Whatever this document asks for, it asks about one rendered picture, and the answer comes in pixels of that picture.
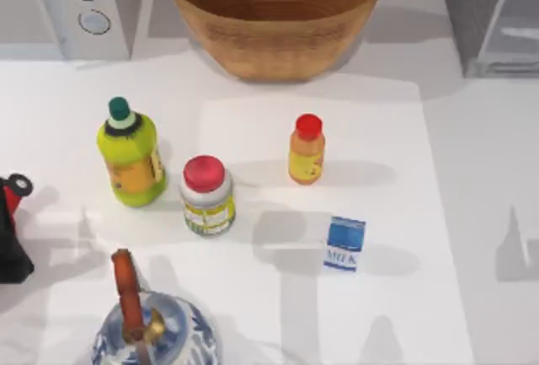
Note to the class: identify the blue and white teapot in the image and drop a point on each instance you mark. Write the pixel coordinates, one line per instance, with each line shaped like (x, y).
(168, 331)

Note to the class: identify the green bottle with green cap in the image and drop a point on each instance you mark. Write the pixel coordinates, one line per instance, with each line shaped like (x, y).
(128, 158)

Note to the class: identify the red and black object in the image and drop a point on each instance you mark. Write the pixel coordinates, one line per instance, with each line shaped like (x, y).
(12, 191)

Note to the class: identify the brown woven basket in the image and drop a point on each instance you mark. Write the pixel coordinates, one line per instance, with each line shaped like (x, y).
(273, 40)

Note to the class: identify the orange bottle with red cap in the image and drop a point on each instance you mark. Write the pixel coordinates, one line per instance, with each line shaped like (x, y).
(306, 158)

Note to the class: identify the pale microwave oven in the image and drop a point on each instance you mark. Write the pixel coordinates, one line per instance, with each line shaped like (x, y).
(33, 11)

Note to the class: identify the blue and white milk carton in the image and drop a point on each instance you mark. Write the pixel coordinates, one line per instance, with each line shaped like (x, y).
(345, 243)

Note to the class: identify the round microwave knob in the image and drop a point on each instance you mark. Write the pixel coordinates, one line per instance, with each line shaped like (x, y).
(94, 21)

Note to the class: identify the jar with red lid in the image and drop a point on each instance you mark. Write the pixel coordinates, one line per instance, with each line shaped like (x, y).
(207, 205)

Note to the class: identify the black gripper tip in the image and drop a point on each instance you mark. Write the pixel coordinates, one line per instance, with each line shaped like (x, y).
(12, 255)

